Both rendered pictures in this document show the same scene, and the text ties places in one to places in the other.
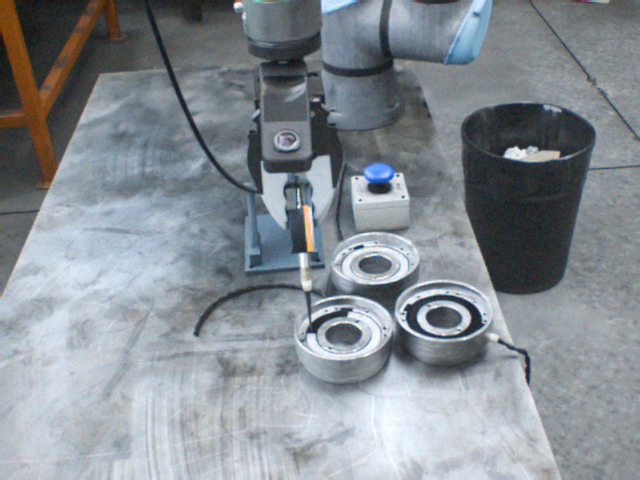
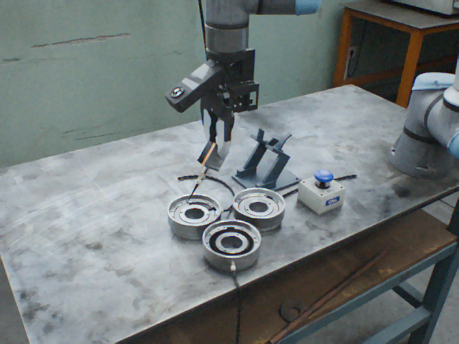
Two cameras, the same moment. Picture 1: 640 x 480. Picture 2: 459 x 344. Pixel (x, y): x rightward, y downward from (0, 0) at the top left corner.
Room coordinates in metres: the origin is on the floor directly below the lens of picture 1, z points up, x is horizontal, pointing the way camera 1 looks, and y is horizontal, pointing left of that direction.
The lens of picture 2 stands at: (0.33, -0.67, 1.38)
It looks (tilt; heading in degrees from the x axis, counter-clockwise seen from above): 32 degrees down; 56
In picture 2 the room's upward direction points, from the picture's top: 2 degrees clockwise
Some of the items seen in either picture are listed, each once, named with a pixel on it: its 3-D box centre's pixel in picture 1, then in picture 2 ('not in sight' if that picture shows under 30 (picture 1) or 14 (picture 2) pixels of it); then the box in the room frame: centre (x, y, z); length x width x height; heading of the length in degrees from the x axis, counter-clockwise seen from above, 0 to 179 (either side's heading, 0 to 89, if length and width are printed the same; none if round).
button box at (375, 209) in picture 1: (379, 198); (323, 192); (0.96, -0.08, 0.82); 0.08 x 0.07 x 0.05; 0
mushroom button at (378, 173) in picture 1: (379, 184); (322, 182); (0.95, -0.08, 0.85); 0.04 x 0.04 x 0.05
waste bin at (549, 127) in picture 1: (521, 200); not in sight; (1.89, -0.54, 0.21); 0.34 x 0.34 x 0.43
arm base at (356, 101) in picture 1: (358, 83); (424, 145); (1.29, -0.08, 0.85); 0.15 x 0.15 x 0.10
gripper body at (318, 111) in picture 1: (288, 88); (229, 80); (0.78, 0.02, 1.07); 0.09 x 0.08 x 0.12; 2
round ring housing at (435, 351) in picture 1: (443, 323); (231, 246); (0.70, -0.13, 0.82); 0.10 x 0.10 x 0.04
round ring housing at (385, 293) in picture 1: (375, 270); (258, 210); (0.80, -0.06, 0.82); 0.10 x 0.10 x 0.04
